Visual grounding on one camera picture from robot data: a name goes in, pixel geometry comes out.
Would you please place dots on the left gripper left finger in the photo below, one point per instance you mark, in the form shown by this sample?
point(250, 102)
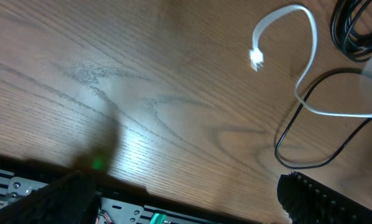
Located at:
point(63, 201)

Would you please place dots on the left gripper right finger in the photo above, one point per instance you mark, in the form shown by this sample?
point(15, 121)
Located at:
point(308, 201)

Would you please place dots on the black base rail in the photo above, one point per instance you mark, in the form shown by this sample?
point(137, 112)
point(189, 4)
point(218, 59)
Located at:
point(115, 201)

